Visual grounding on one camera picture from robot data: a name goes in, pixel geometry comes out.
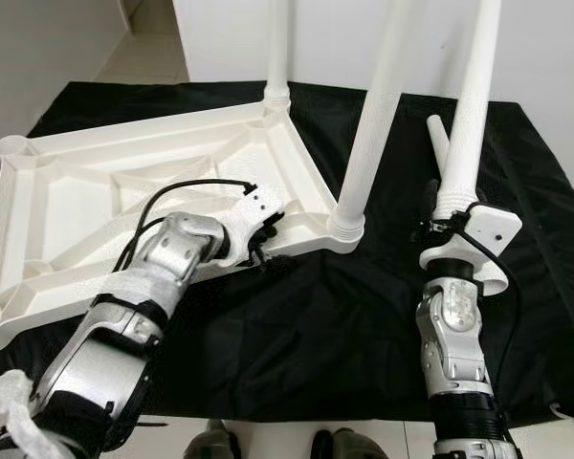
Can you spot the black cloth table cover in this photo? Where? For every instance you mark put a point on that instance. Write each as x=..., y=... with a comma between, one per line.
x=316, y=335

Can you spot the grey right robot foot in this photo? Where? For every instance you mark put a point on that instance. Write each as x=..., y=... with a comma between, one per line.
x=349, y=446

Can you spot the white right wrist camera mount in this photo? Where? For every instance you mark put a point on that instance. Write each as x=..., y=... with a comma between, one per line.
x=493, y=229

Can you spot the grey robot foot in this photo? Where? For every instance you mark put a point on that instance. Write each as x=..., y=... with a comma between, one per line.
x=349, y=446
x=210, y=442

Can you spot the white plastic table top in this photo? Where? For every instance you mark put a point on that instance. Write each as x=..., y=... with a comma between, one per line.
x=67, y=210

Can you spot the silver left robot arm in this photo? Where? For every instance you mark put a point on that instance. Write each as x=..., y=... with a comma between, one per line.
x=163, y=268

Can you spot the white crumpled cloth strip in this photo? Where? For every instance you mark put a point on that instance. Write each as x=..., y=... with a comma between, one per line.
x=14, y=402

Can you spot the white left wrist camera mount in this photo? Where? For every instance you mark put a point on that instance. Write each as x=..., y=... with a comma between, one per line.
x=263, y=201

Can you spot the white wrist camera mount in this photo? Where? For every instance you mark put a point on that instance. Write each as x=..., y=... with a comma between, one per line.
x=263, y=201
x=493, y=229

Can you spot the grey left robot foot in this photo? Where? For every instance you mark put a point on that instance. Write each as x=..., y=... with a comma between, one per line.
x=210, y=442

